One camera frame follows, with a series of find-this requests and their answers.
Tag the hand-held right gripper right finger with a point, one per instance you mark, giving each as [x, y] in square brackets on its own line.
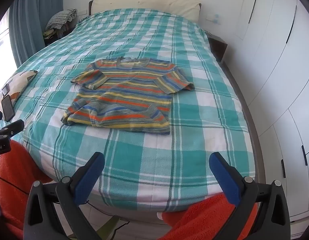
[224, 173]

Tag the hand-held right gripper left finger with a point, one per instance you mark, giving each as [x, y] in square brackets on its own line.
[90, 172]

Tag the striped knit shirt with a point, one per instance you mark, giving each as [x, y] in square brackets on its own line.
[124, 97]

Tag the black smartphone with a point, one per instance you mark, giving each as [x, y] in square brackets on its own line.
[8, 108]

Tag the small grey device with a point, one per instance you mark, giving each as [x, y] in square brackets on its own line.
[5, 90]

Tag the orange terry cloth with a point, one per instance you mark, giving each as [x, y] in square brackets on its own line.
[209, 220]
[15, 180]

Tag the patterned beige cushion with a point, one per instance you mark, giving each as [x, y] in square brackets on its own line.
[19, 82]

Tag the green floor object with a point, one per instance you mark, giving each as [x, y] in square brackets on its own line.
[110, 226]

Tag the teal checked blanket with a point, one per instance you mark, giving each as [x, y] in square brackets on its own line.
[149, 160]

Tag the blue curtain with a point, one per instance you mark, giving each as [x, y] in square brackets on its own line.
[32, 22]

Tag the white wardrobe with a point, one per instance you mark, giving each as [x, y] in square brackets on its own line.
[277, 67]

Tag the dark wooden nightstand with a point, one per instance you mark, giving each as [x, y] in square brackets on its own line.
[218, 46]

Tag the white wall switch plate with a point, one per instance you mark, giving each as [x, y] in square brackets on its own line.
[82, 12]

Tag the white wall socket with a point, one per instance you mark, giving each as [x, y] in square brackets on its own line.
[214, 18]

